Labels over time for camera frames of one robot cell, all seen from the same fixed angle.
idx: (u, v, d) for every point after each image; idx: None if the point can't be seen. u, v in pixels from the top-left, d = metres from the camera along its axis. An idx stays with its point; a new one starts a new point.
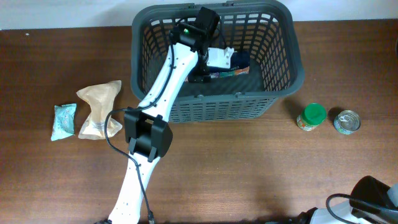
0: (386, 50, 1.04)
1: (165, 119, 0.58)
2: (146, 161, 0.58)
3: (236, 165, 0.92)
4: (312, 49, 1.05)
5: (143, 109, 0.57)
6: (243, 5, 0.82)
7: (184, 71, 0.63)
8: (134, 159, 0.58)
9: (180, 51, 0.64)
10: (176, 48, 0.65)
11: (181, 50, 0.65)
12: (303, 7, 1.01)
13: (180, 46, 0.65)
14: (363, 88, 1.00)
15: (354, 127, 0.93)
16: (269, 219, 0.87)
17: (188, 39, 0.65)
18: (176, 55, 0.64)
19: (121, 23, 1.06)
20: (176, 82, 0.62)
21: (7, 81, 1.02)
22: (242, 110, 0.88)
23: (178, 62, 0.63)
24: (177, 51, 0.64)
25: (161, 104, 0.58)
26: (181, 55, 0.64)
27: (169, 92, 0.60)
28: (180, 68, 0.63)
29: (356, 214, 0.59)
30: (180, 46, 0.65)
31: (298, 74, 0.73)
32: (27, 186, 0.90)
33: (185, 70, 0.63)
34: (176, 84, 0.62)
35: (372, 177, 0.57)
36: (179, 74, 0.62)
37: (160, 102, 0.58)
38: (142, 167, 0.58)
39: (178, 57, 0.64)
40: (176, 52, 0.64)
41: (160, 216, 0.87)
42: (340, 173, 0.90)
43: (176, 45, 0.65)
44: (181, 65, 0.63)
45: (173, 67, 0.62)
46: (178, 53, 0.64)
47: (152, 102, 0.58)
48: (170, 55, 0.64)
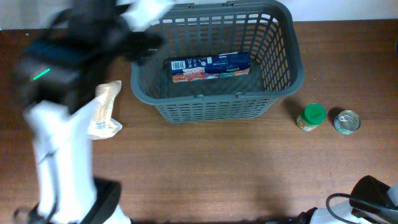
0: (386, 50, 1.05)
1: (83, 210, 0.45)
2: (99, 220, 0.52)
3: (236, 165, 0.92)
4: (312, 49, 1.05)
5: (46, 216, 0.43)
6: (243, 5, 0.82)
7: (75, 148, 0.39)
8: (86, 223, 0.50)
9: (49, 122, 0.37)
10: (40, 119, 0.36)
11: (51, 122, 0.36)
12: (303, 7, 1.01)
13: (44, 113, 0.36)
14: (362, 89, 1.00)
15: (354, 127, 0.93)
16: (268, 218, 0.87)
17: (112, 46, 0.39)
18: (47, 132, 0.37)
19: None
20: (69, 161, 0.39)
21: None
22: (242, 110, 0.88)
23: (53, 142, 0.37)
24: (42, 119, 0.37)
25: (53, 163, 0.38)
26: (54, 128, 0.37)
27: (69, 176, 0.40)
28: (63, 151, 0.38)
29: (356, 214, 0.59)
30: (43, 112, 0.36)
31: (298, 74, 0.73)
32: (27, 186, 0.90)
33: (74, 145, 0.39)
34: (76, 150, 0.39)
35: (372, 177, 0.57)
36: (68, 154, 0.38)
37: (61, 205, 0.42)
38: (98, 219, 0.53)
39: (50, 134, 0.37)
40: (46, 125, 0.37)
41: (160, 216, 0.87)
42: (340, 173, 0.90)
43: (37, 111, 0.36)
44: (64, 145, 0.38)
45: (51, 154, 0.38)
46: (48, 125, 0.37)
47: (53, 210, 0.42)
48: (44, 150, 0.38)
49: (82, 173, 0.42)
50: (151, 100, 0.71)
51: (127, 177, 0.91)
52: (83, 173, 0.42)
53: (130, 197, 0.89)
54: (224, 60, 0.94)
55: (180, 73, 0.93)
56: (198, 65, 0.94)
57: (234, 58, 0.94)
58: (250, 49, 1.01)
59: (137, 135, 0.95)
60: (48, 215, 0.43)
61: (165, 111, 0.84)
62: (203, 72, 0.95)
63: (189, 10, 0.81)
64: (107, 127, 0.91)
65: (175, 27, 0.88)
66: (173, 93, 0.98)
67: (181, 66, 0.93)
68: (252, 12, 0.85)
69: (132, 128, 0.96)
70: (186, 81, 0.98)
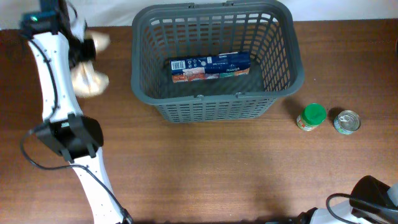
0: (386, 50, 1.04)
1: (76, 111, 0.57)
2: (90, 159, 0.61)
3: (236, 165, 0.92)
4: (312, 49, 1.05)
5: (50, 117, 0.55)
6: (243, 5, 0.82)
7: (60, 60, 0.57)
8: (80, 165, 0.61)
9: (44, 42, 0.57)
10: (46, 46, 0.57)
11: (45, 40, 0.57)
12: (303, 7, 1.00)
13: (41, 38, 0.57)
14: (363, 88, 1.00)
15: (354, 128, 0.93)
16: (268, 219, 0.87)
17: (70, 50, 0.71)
18: (43, 47, 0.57)
19: (122, 23, 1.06)
20: (64, 81, 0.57)
21: (7, 81, 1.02)
22: (242, 110, 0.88)
23: (49, 53, 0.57)
24: (45, 45, 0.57)
25: (63, 101, 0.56)
26: (48, 45, 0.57)
27: (50, 89, 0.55)
28: (55, 58, 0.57)
29: (355, 214, 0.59)
30: (41, 38, 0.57)
31: (298, 74, 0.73)
32: (27, 185, 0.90)
33: (61, 56, 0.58)
34: (63, 73, 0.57)
35: (371, 176, 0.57)
36: (60, 72, 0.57)
37: (61, 101, 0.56)
38: (91, 167, 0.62)
39: (46, 49, 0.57)
40: (42, 45, 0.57)
41: (160, 216, 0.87)
42: (340, 173, 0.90)
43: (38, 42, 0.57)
44: (54, 53, 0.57)
45: (58, 106, 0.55)
46: (43, 44, 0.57)
47: (55, 106, 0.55)
48: (37, 52, 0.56)
49: (57, 70, 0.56)
50: (150, 100, 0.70)
51: (127, 177, 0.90)
52: (62, 71, 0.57)
53: (130, 197, 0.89)
54: (224, 60, 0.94)
55: (180, 73, 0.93)
56: (198, 65, 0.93)
57: (234, 58, 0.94)
58: (250, 49, 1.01)
59: (136, 135, 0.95)
60: (51, 116, 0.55)
61: (165, 111, 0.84)
62: (203, 72, 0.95)
63: (188, 10, 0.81)
64: (93, 82, 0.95)
65: (175, 27, 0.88)
66: (173, 93, 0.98)
67: (181, 66, 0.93)
68: (252, 12, 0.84)
69: (132, 128, 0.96)
70: (186, 81, 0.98)
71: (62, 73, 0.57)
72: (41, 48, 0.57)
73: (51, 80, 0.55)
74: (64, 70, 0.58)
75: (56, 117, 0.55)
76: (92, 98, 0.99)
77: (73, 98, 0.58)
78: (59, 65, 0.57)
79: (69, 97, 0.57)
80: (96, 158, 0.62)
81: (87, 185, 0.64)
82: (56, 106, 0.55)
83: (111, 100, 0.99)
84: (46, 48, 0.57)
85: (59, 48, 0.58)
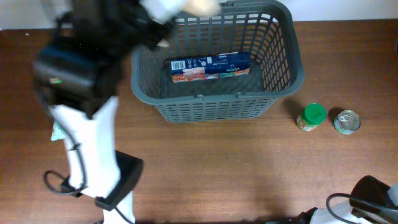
0: (387, 50, 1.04)
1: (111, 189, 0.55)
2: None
3: (236, 165, 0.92)
4: (312, 49, 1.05)
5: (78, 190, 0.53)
6: (243, 5, 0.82)
7: (95, 146, 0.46)
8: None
9: (72, 121, 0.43)
10: (66, 121, 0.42)
11: (69, 118, 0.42)
12: (303, 7, 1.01)
13: (61, 101, 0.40)
14: (363, 89, 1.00)
15: (354, 127, 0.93)
16: (268, 219, 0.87)
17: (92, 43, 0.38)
18: (71, 127, 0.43)
19: None
20: (97, 170, 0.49)
21: (7, 81, 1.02)
22: (242, 110, 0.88)
23: (78, 136, 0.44)
24: (72, 122, 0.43)
25: (92, 185, 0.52)
26: (78, 127, 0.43)
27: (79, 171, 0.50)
28: (87, 145, 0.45)
29: (355, 214, 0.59)
30: (66, 113, 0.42)
31: (298, 74, 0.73)
32: (27, 185, 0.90)
33: (95, 140, 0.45)
34: (99, 160, 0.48)
35: (371, 176, 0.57)
36: (94, 160, 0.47)
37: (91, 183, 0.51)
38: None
39: (76, 130, 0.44)
40: (68, 123, 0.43)
41: (160, 216, 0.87)
42: (340, 173, 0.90)
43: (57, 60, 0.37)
44: (87, 139, 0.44)
45: (86, 186, 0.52)
46: (69, 123, 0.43)
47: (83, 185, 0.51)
48: (64, 127, 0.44)
49: (91, 158, 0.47)
50: (150, 100, 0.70)
51: None
52: (103, 157, 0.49)
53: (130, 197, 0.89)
54: (224, 60, 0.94)
55: (180, 73, 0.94)
56: (198, 65, 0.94)
57: (234, 58, 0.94)
58: (250, 49, 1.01)
59: (136, 135, 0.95)
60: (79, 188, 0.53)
61: (165, 111, 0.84)
62: (203, 72, 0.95)
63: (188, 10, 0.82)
64: None
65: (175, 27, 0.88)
66: (173, 93, 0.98)
67: (181, 66, 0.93)
68: (252, 12, 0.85)
69: (132, 128, 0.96)
70: (186, 81, 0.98)
71: (97, 162, 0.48)
72: (68, 132, 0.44)
73: (81, 171, 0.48)
74: (102, 158, 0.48)
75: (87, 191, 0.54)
76: None
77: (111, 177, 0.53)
78: (93, 154, 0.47)
79: (106, 180, 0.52)
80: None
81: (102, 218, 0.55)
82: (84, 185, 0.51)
83: None
84: (75, 131, 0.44)
85: (96, 134, 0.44)
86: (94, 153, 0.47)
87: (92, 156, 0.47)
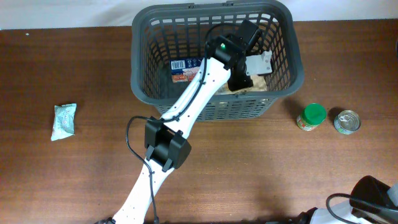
0: (387, 50, 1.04)
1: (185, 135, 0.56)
2: (160, 170, 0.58)
3: (236, 165, 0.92)
4: (313, 49, 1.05)
5: (165, 121, 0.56)
6: (243, 5, 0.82)
7: (213, 88, 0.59)
8: (148, 167, 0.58)
9: (213, 66, 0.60)
10: (209, 63, 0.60)
11: (215, 66, 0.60)
12: (303, 7, 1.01)
13: (213, 61, 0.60)
14: (363, 88, 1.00)
15: (354, 127, 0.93)
16: (268, 219, 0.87)
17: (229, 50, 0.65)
18: (208, 70, 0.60)
19: (122, 23, 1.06)
20: (199, 107, 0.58)
21: (7, 82, 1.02)
22: (242, 110, 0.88)
23: (208, 78, 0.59)
24: (210, 65, 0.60)
25: (185, 119, 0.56)
26: (213, 71, 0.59)
27: (196, 111, 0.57)
28: (209, 84, 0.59)
29: (356, 214, 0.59)
30: (214, 61, 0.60)
31: (298, 74, 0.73)
32: (27, 185, 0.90)
33: (214, 86, 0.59)
34: (204, 101, 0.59)
35: (372, 177, 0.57)
36: (204, 97, 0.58)
37: (183, 117, 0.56)
38: (155, 176, 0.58)
39: (209, 72, 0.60)
40: (209, 65, 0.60)
41: (160, 216, 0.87)
42: (339, 173, 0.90)
43: (209, 60, 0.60)
44: (211, 81, 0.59)
45: (178, 119, 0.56)
46: (211, 67, 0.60)
47: (175, 117, 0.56)
48: (202, 69, 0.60)
49: (202, 97, 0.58)
50: (152, 100, 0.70)
51: (127, 177, 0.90)
52: (203, 99, 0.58)
53: None
54: None
55: (180, 73, 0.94)
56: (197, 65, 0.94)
57: None
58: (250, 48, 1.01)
59: (137, 135, 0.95)
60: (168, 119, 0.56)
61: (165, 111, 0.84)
62: None
63: (188, 10, 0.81)
64: None
65: (175, 27, 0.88)
66: (173, 93, 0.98)
67: (181, 66, 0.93)
68: (252, 12, 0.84)
69: (132, 128, 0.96)
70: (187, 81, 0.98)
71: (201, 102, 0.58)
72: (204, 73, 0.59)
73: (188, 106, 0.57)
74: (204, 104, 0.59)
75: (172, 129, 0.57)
76: (94, 98, 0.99)
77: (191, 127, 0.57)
78: (208, 93, 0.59)
79: (191, 121, 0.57)
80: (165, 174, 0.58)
81: (138, 189, 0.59)
82: (177, 117, 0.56)
83: (112, 100, 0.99)
84: (210, 75, 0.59)
85: (216, 85, 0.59)
86: (206, 94, 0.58)
87: (203, 96, 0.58)
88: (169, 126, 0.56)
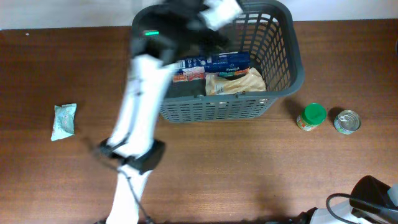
0: (387, 50, 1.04)
1: (142, 150, 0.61)
2: (137, 174, 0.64)
3: (236, 165, 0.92)
4: (313, 49, 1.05)
5: (115, 148, 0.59)
6: None
7: (153, 94, 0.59)
8: (124, 173, 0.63)
9: (145, 71, 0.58)
10: (140, 69, 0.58)
11: (148, 66, 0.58)
12: (303, 7, 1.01)
13: (144, 63, 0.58)
14: (363, 88, 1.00)
15: (354, 127, 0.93)
16: (268, 219, 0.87)
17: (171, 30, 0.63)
18: (140, 76, 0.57)
19: (122, 24, 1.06)
20: (145, 121, 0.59)
21: (7, 81, 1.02)
22: (242, 110, 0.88)
23: (143, 86, 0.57)
24: (141, 69, 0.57)
25: (133, 139, 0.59)
26: (149, 76, 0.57)
27: (143, 125, 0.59)
28: (146, 93, 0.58)
29: (356, 214, 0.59)
30: (145, 63, 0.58)
31: (298, 74, 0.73)
32: (27, 185, 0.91)
33: (155, 91, 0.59)
34: (148, 111, 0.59)
35: (372, 177, 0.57)
36: (147, 108, 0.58)
37: (130, 138, 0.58)
38: (132, 177, 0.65)
39: (143, 78, 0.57)
40: (140, 69, 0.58)
41: (160, 216, 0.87)
42: (340, 173, 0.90)
43: (139, 63, 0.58)
44: (150, 88, 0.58)
45: (127, 142, 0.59)
46: (143, 71, 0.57)
47: (123, 140, 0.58)
48: (136, 77, 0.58)
49: (144, 109, 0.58)
50: None
51: None
52: (146, 111, 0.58)
53: None
54: (223, 60, 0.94)
55: (180, 72, 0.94)
56: (197, 64, 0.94)
57: (234, 56, 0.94)
58: (250, 48, 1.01)
59: None
60: (117, 145, 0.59)
61: (165, 111, 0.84)
62: (202, 71, 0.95)
63: None
64: None
65: None
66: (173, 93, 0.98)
67: (181, 66, 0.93)
68: (252, 12, 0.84)
69: None
70: (186, 81, 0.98)
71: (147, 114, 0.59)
72: (137, 83, 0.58)
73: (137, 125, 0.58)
74: (149, 114, 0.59)
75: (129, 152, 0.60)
76: (93, 98, 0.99)
77: (144, 140, 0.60)
78: (148, 102, 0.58)
79: (142, 139, 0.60)
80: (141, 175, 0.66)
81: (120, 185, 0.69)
82: (124, 141, 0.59)
83: (112, 100, 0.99)
84: (144, 81, 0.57)
85: (157, 89, 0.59)
86: (146, 104, 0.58)
87: (143, 107, 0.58)
88: (122, 150, 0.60)
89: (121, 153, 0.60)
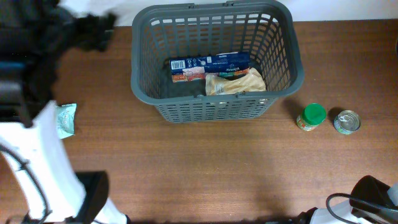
0: (386, 50, 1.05)
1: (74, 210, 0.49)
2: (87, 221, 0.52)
3: (236, 165, 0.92)
4: (312, 49, 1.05)
5: (41, 221, 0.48)
6: (243, 5, 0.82)
7: (43, 158, 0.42)
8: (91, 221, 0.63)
9: (7, 135, 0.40)
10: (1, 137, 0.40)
11: (12, 132, 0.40)
12: (303, 7, 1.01)
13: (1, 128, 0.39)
14: (362, 89, 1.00)
15: (354, 127, 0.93)
16: (268, 219, 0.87)
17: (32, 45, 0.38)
18: (12, 145, 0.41)
19: (122, 23, 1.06)
20: (54, 185, 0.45)
21: None
22: (242, 110, 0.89)
23: (23, 152, 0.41)
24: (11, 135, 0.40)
25: (58, 208, 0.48)
26: (27, 142, 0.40)
27: (58, 191, 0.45)
28: (36, 158, 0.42)
29: (356, 214, 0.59)
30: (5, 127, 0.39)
31: (298, 74, 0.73)
32: None
33: (44, 156, 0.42)
34: (53, 173, 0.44)
35: (371, 176, 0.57)
36: (46, 176, 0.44)
37: (52, 207, 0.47)
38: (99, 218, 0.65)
39: (20, 147, 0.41)
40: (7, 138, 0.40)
41: (160, 216, 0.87)
42: (340, 173, 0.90)
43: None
44: (33, 151, 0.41)
45: (51, 211, 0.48)
46: (9, 139, 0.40)
47: (46, 211, 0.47)
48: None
49: (45, 175, 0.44)
50: (151, 100, 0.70)
51: (127, 177, 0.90)
52: (58, 170, 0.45)
53: (130, 198, 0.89)
54: (223, 60, 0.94)
55: (180, 73, 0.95)
56: (198, 65, 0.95)
57: (233, 56, 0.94)
58: (250, 48, 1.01)
59: (136, 135, 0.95)
60: (41, 218, 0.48)
61: (165, 111, 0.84)
62: (203, 71, 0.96)
63: (188, 10, 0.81)
64: None
65: (175, 27, 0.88)
66: (173, 93, 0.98)
67: (181, 66, 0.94)
68: (252, 12, 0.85)
69: (132, 128, 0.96)
70: (186, 81, 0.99)
71: (50, 180, 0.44)
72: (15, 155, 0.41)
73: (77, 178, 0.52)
74: (55, 172, 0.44)
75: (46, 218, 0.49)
76: (93, 98, 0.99)
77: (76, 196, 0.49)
78: (47, 167, 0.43)
79: (64, 203, 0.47)
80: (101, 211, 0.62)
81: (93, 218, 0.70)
82: (48, 211, 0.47)
83: (112, 100, 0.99)
84: (23, 145, 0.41)
85: (43, 144, 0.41)
86: (50, 167, 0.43)
87: (50, 173, 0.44)
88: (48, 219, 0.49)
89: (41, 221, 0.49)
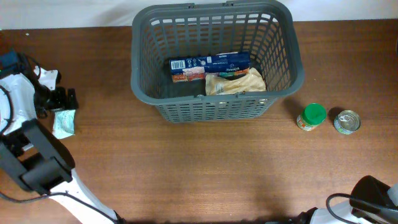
0: (387, 50, 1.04)
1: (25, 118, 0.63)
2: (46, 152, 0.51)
3: (236, 165, 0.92)
4: (312, 49, 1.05)
5: (5, 132, 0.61)
6: (244, 5, 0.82)
7: (17, 91, 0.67)
8: (58, 192, 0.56)
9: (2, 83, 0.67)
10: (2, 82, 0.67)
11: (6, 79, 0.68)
12: (303, 7, 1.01)
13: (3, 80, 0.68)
14: (363, 89, 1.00)
15: (354, 127, 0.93)
16: (268, 219, 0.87)
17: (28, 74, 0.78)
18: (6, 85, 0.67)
19: (122, 23, 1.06)
20: (18, 101, 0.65)
21: None
22: (242, 110, 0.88)
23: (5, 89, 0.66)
24: (7, 83, 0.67)
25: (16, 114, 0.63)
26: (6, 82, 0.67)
27: (22, 105, 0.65)
28: (15, 92, 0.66)
29: (355, 214, 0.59)
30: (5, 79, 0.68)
31: (298, 74, 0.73)
32: None
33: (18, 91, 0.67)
34: (17, 97, 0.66)
35: (371, 176, 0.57)
36: (15, 95, 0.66)
37: (15, 116, 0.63)
38: (71, 190, 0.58)
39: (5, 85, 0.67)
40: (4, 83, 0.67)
41: (160, 216, 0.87)
42: (340, 173, 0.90)
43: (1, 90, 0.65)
44: (14, 86, 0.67)
45: (13, 120, 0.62)
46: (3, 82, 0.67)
47: (9, 119, 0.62)
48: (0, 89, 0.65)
49: (17, 99, 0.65)
50: (150, 99, 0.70)
51: (127, 177, 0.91)
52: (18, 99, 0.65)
53: (130, 197, 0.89)
54: (223, 60, 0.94)
55: (180, 72, 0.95)
56: (197, 64, 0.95)
57: (234, 56, 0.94)
58: (250, 49, 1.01)
59: (136, 135, 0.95)
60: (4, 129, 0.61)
61: (165, 111, 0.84)
62: (203, 71, 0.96)
63: (188, 10, 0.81)
64: None
65: (175, 27, 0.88)
66: (173, 93, 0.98)
67: (181, 66, 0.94)
68: (252, 12, 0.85)
69: (132, 128, 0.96)
70: (186, 81, 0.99)
71: (20, 101, 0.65)
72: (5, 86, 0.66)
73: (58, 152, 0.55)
74: (20, 99, 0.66)
75: (10, 130, 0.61)
76: (93, 98, 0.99)
77: (29, 116, 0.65)
78: (18, 94, 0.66)
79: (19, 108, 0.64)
80: (73, 182, 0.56)
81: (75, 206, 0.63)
82: (11, 119, 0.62)
83: (112, 100, 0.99)
84: (6, 84, 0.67)
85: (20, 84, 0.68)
86: (22, 97, 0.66)
87: (20, 98, 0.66)
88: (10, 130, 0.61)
89: (10, 130, 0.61)
